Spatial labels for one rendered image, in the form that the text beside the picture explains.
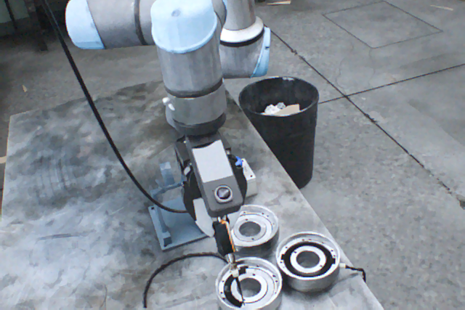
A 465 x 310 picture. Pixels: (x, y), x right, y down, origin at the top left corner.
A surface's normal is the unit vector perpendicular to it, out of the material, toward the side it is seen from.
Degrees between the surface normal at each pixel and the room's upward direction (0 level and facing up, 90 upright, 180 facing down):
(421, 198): 0
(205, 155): 29
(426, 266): 0
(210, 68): 90
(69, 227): 0
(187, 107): 90
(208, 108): 91
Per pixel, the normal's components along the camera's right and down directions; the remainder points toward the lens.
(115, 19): -0.11, 0.21
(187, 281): -0.11, -0.83
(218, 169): 0.11, -0.50
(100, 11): -0.13, -0.11
